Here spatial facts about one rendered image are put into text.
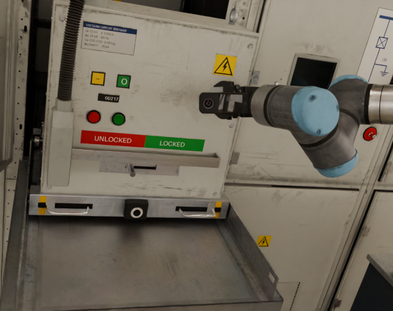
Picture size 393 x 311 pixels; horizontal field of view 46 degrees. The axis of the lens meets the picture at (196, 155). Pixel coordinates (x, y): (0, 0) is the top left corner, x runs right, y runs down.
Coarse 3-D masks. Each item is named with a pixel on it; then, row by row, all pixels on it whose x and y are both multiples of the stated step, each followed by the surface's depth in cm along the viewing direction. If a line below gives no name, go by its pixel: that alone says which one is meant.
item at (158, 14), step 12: (60, 0) 103; (120, 12) 103; (132, 12) 104; (144, 12) 112; (156, 12) 116; (168, 12) 122; (180, 12) 127; (192, 24) 109; (204, 24) 110; (216, 24) 118; (228, 24) 123; (48, 72) 111; (48, 84) 106
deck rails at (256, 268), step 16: (32, 160) 147; (32, 176) 138; (32, 224) 116; (224, 224) 134; (240, 224) 125; (32, 240) 110; (224, 240) 127; (240, 240) 125; (32, 256) 105; (240, 256) 121; (256, 256) 115; (32, 272) 100; (256, 272) 115; (272, 272) 107; (16, 288) 95; (32, 288) 96; (256, 288) 110; (272, 288) 107; (16, 304) 88; (32, 304) 92
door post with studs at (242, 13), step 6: (234, 0) 144; (240, 0) 144; (246, 0) 145; (228, 6) 145; (234, 6) 145; (240, 6) 145; (246, 6) 146; (228, 12) 145; (240, 12) 146; (246, 12) 147; (228, 18) 146; (240, 18) 147; (246, 18) 147; (240, 24) 148
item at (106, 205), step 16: (32, 192) 116; (32, 208) 116; (64, 208) 119; (80, 208) 120; (96, 208) 121; (112, 208) 123; (160, 208) 127; (176, 208) 128; (192, 208) 130; (224, 208) 132
